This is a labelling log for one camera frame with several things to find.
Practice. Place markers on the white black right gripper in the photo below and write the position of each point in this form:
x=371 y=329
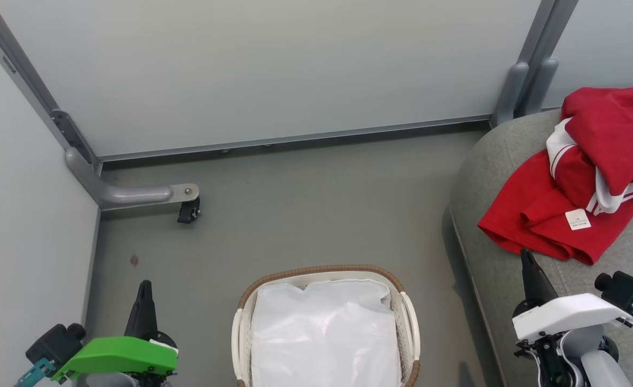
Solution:
x=569 y=317

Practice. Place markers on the grey partition frame post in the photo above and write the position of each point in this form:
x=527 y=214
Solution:
x=20 y=67
x=545 y=32

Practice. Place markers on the grey partition bottom rail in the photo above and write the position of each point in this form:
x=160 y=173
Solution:
x=294 y=138

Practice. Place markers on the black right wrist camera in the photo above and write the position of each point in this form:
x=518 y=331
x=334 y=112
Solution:
x=625 y=290

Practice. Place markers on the grey fabric sofa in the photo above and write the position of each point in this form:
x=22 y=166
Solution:
x=488 y=177

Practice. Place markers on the teal left camera connector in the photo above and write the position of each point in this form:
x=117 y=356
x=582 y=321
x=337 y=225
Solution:
x=35 y=372

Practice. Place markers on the red garment with label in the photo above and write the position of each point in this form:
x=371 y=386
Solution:
x=537 y=215

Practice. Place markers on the grey rounded partition foot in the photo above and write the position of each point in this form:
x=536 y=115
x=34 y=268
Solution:
x=542 y=83
x=511 y=91

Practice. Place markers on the white plastic basket liner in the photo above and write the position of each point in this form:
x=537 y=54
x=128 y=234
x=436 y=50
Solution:
x=324 y=333

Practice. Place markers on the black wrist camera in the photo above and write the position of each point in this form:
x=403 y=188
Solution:
x=625 y=290
x=55 y=341

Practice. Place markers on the black caster wheel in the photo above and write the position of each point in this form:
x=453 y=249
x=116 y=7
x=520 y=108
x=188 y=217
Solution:
x=189 y=210

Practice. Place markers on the white wicker-rimmed laundry basket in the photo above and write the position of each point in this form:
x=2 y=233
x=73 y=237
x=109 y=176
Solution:
x=410 y=322

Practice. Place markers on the grey curved partition foot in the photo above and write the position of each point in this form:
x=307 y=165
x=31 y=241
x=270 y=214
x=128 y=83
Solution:
x=128 y=194

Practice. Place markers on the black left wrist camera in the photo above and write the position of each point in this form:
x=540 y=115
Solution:
x=55 y=341

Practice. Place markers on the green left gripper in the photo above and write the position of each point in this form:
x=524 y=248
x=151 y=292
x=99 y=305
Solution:
x=117 y=355

